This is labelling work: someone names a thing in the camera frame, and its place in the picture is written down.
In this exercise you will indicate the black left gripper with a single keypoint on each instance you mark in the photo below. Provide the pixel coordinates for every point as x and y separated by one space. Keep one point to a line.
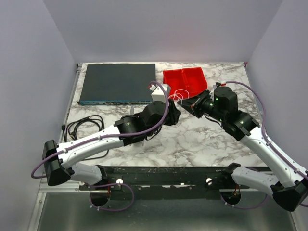
173 112

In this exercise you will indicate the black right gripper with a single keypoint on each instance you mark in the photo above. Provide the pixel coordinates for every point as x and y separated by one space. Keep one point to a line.
197 104

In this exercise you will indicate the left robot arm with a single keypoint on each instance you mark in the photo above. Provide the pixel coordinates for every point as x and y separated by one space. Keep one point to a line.
63 162

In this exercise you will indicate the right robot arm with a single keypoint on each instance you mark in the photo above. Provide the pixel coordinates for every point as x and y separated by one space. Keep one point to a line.
288 185

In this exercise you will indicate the right red plastic bin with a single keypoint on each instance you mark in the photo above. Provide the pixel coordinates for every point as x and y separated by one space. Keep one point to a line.
195 81

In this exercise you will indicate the red plastic bin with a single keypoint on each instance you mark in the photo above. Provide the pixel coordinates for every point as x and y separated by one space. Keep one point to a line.
195 81
174 78

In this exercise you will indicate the left red plastic bin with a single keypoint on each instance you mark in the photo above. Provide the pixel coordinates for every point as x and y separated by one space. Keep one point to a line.
174 78

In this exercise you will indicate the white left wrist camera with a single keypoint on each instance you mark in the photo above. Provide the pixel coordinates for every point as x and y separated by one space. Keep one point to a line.
157 92

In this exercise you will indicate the dark grey network switch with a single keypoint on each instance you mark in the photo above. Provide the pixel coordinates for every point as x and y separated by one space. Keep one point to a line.
116 84

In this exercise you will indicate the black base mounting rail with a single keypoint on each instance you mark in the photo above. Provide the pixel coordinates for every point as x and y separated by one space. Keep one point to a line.
165 183

